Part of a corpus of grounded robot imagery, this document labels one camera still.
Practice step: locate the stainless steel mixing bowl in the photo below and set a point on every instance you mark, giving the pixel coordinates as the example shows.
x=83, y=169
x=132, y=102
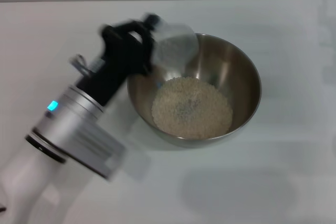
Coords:
x=236, y=77

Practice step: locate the clear plastic measuring cup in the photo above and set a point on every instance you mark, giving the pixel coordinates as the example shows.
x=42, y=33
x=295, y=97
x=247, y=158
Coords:
x=176, y=48

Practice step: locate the white rice grains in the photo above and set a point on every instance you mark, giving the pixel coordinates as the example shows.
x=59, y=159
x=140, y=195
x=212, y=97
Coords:
x=191, y=108

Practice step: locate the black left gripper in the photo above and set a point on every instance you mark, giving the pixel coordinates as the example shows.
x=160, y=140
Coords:
x=120, y=58

